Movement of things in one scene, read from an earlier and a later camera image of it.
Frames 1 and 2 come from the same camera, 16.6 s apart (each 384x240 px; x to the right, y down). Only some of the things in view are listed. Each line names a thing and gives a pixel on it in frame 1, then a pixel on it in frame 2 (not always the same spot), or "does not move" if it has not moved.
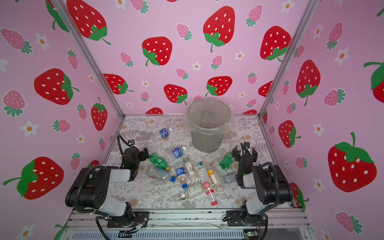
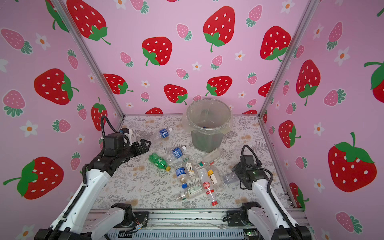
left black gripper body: (141, 157) → (127, 154)
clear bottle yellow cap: (215, 180) does not move
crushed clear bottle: (230, 178) does not move
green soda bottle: (158, 161) does not move
